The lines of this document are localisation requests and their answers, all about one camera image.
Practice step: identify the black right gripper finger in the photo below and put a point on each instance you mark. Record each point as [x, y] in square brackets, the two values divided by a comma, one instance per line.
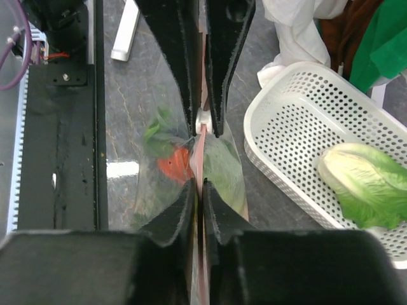
[228, 24]
[174, 25]
[252, 266]
[95, 267]

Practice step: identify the orange toy carrot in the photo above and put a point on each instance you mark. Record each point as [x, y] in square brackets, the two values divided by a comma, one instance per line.
[166, 140]

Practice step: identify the clear zip top bag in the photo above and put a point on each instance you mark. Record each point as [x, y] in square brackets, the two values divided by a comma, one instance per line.
[155, 193]

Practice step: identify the green white toy cabbage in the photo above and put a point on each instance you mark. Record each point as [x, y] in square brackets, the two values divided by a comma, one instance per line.
[369, 185]

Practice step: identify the green orange toy mango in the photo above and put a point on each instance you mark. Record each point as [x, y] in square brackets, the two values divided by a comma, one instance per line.
[222, 166]

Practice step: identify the silver clothes rack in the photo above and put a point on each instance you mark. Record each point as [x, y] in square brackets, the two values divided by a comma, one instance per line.
[126, 30]

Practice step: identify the white t-shirt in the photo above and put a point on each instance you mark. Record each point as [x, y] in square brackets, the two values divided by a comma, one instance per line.
[297, 33]

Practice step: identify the white perforated plastic basket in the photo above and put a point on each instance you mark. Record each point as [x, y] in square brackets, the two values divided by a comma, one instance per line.
[303, 111]

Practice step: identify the green t-shirt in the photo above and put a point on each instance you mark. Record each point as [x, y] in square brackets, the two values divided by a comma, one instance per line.
[382, 51]

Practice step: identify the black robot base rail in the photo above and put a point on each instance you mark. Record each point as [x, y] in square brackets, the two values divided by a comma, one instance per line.
[63, 178]

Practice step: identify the white slotted cable duct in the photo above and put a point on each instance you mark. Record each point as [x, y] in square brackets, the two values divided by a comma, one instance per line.
[13, 205]

